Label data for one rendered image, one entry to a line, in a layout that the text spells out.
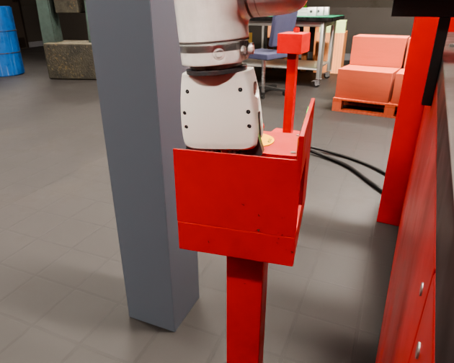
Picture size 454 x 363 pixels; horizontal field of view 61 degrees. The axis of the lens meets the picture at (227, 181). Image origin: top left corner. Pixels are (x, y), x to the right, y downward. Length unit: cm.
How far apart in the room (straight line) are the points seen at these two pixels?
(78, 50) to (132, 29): 491
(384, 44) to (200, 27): 385
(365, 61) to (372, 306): 313
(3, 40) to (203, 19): 621
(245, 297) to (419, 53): 137
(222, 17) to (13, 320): 131
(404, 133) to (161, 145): 118
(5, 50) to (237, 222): 624
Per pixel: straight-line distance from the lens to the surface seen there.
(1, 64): 663
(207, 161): 48
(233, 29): 46
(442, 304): 22
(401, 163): 191
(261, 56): 439
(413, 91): 183
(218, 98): 48
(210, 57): 45
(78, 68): 592
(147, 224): 115
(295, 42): 262
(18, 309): 161
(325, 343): 136
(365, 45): 428
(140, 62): 99
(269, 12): 46
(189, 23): 46
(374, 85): 394
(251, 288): 66
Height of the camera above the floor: 98
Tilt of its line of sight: 25 degrees down
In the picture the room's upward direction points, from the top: straight up
